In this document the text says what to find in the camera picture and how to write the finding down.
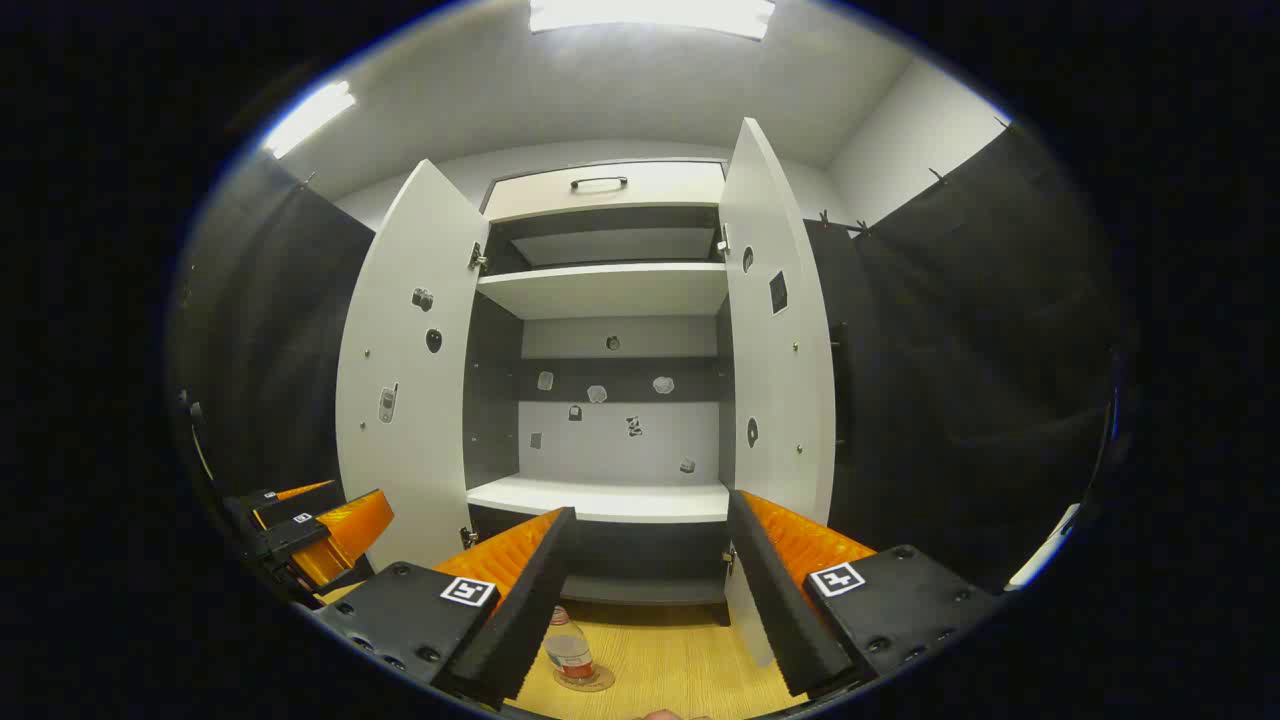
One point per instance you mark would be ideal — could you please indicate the small ceiling light panel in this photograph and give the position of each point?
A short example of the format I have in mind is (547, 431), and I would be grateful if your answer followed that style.
(308, 118)

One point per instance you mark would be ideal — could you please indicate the round wooden coaster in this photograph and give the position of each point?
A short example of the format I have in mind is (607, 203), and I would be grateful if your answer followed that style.
(600, 682)

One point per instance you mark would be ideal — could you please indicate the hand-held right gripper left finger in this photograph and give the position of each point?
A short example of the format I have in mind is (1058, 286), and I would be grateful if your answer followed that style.
(530, 610)

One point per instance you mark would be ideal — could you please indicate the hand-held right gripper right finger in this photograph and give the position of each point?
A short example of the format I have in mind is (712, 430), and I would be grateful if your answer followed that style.
(780, 610)

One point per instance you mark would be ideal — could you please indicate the white cabinet drawer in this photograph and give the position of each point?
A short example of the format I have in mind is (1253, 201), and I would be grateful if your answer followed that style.
(660, 185)

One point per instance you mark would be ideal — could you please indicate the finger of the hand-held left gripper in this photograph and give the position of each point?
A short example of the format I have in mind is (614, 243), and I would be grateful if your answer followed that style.
(300, 503)
(350, 530)

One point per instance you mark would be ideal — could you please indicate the clear plastic bottle red label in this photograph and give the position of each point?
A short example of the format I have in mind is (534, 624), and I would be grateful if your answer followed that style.
(568, 645)

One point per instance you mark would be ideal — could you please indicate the white side table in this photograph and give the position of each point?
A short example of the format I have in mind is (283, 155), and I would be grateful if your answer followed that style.
(1040, 555)

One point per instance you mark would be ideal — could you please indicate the white cabinet with dark frame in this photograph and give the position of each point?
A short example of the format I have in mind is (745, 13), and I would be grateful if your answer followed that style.
(600, 440)

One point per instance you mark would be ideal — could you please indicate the white cabinet door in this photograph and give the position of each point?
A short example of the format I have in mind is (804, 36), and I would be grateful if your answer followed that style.
(780, 380)
(410, 400)

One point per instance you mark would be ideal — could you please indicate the white cabinet shelf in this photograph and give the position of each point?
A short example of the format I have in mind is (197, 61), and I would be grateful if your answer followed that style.
(600, 497)
(600, 290)

